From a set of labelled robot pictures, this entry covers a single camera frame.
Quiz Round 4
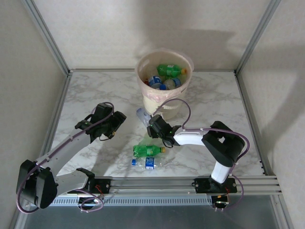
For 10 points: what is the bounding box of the green Sprite bottle yellow cap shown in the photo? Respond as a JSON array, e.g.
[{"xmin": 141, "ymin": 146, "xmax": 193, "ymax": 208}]
[
  {"xmin": 156, "ymin": 63, "xmax": 188, "ymax": 77},
  {"xmin": 132, "ymin": 144, "xmax": 167, "ymax": 157}
]

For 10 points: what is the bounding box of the aluminium extrusion beam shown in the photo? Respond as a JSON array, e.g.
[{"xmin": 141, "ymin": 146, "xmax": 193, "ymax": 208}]
[{"xmin": 54, "ymin": 176, "xmax": 283, "ymax": 197}]

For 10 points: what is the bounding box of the thin black left gripper cable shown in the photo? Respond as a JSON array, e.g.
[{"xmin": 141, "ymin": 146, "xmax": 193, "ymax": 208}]
[{"xmin": 98, "ymin": 132, "xmax": 116, "ymax": 142}]

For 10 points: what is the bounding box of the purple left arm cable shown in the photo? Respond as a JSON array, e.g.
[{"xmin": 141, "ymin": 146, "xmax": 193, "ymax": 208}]
[{"xmin": 15, "ymin": 102, "xmax": 115, "ymax": 214}]

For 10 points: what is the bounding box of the clear bottle with pale cap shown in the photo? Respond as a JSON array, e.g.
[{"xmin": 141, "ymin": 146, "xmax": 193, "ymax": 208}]
[{"xmin": 135, "ymin": 107, "xmax": 153, "ymax": 127}]

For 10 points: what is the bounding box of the grey slotted cable duct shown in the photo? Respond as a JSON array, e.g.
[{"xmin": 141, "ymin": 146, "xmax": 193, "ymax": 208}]
[{"xmin": 51, "ymin": 196, "xmax": 215, "ymax": 207}]

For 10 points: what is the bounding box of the aluminium frame post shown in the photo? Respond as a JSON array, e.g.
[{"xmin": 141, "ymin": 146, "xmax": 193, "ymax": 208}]
[
  {"xmin": 234, "ymin": 0, "xmax": 282, "ymax": 75},
  {"xmin": 271, "ymin": 194, "xmax": 295, "ymax": 229},
  {"xmin": 8, "ymin": 205, "xmax": 28, "ymax": 229},
  {"xmin": 20, "ymin": 0, "xmax": 71, "ymax": 75}
]

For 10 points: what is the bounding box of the translucent pink bin liner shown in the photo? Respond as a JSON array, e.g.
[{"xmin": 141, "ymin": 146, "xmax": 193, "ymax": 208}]
[{"xmin": 135, "ymin": 49, "xmax": 195, "ymax": 102}]

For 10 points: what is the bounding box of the cream plastic bin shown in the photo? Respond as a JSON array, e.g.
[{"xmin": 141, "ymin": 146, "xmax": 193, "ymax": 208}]
[{"xmin": 135, "ymin": 49, "xmax": 195, "ymax": 120}]

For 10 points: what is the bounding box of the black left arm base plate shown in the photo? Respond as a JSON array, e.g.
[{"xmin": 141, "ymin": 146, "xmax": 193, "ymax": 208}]
[{"xmin": 81, "ymin": 178, "xmax": 112, "ymax": 194}]

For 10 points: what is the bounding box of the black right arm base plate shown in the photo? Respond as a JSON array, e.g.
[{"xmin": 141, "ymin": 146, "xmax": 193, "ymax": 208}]
[{"xmin": 194, "ymin": 177, "xmax": 238, "ymax": 194}]

